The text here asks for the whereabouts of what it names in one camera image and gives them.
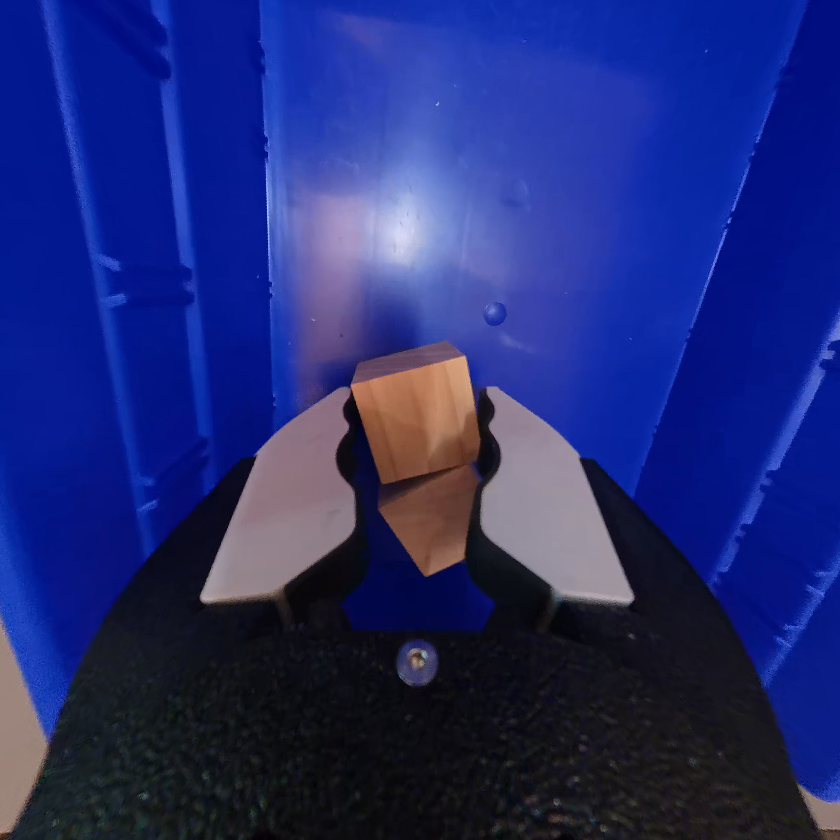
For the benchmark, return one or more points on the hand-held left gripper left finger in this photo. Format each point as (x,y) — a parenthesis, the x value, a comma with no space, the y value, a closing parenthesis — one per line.
(282,525)

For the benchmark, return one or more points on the blue-striped wooden cube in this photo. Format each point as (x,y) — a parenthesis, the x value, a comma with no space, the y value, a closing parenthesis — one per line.
(433,525)
(417,420)

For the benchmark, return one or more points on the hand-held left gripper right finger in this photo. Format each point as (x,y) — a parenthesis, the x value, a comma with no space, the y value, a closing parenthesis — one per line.
(558,525)

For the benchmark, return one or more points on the blue plastic bin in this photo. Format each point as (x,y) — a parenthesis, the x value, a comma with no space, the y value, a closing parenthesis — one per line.
(492,164)

